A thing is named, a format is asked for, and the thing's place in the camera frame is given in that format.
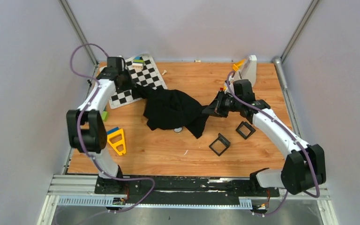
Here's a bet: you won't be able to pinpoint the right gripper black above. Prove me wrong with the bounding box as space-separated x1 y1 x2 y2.
202 90 242 118

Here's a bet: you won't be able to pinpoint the black printed t-shirt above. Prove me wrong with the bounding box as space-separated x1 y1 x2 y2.
132 84 209 139

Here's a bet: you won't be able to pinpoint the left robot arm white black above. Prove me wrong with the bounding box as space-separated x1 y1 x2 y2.
66 57 132 194

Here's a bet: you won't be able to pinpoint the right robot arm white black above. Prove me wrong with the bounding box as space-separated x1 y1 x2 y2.
203 79 326 196

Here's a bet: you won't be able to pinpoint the toy car with yellow block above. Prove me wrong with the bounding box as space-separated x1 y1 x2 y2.
219 87 227 93

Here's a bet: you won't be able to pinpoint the stacked coloured toy blocks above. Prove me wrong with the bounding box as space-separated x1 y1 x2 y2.
132 56 144 70

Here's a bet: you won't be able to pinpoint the black white chessboard mat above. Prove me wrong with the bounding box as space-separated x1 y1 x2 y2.
109 53 167 109

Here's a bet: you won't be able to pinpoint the green toy block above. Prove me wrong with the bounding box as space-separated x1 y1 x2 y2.
102 111 109 121

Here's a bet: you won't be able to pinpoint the teal toy block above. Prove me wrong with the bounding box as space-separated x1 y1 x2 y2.
107 127 119 135

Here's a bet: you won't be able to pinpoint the orange plastic piece behind stand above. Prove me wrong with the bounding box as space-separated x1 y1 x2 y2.
232 59 247 72

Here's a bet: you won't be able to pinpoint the white angled plastic stand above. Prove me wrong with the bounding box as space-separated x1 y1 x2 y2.
233 55 257 87

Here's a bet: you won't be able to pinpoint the yellow triangular plastic tool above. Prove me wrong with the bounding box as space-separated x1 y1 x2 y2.
107 128 127 156

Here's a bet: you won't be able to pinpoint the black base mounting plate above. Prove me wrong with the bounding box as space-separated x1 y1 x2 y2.
94 175 280 205

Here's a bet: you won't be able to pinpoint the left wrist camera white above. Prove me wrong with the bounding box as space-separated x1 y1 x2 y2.
118 55 126 70

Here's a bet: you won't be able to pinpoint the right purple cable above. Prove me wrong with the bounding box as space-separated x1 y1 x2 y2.
225 70 321 218

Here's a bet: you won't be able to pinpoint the black square frame near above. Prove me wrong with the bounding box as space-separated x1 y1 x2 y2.
209 133 231 157

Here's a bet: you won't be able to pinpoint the black square frame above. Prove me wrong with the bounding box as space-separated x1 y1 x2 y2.
235 121 256 140
209 133 231 157

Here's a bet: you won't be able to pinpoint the black square frame far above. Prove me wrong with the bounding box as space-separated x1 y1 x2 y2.
235 121 256 140

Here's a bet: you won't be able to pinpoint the aluminium rail frame front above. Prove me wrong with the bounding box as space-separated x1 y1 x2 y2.
37 174 339 225

